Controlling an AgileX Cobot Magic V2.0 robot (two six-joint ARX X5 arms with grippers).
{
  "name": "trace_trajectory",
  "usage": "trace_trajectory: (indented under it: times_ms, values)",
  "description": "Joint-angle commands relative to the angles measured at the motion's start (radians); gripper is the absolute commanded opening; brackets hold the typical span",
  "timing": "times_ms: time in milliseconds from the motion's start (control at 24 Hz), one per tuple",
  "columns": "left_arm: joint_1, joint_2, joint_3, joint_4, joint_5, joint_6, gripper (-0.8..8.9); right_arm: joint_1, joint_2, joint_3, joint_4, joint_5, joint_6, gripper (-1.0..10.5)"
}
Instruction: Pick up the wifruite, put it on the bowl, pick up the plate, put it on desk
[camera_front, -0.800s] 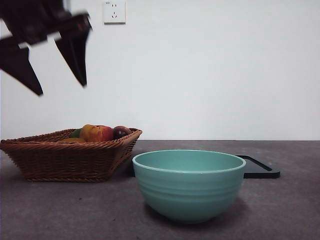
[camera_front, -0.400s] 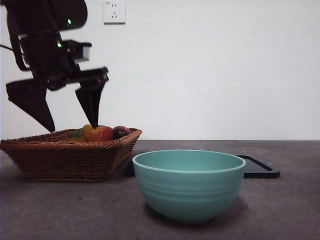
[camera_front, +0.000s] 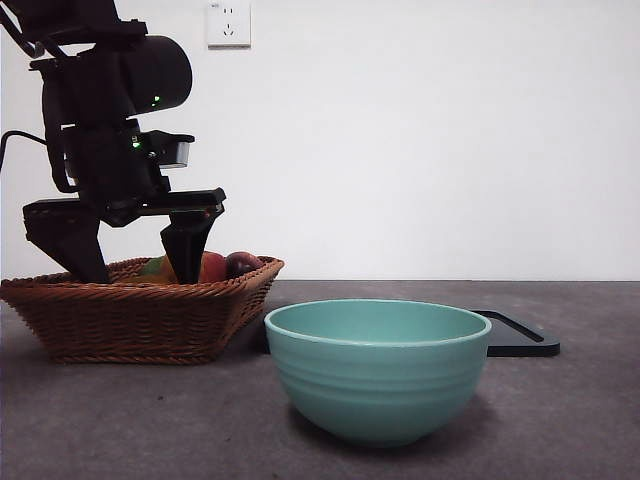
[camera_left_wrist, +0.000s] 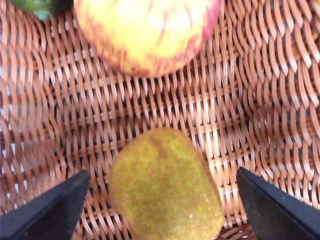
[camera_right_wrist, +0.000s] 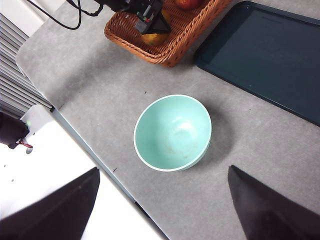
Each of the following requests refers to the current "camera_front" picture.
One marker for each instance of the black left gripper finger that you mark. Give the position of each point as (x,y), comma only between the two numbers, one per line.
(187,245)
(70,245)

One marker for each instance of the teal ceramic bowl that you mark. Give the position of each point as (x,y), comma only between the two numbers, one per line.
(375,380)

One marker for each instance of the red yellow apple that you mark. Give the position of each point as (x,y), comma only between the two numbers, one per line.
(212,267)

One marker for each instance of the green avocado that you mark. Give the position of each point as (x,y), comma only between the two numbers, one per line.
(150,269)

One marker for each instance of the dark red plum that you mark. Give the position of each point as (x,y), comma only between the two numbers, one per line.
(242,264)

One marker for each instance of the brown wicker basket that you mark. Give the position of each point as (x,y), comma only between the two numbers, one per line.
(125,325)

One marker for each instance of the black rectangular tray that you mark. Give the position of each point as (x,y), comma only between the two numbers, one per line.
(525,347)

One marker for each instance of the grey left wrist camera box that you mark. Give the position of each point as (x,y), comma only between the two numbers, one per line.
(179,156)

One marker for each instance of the white wall socket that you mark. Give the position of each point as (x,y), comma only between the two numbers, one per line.
(229,30)

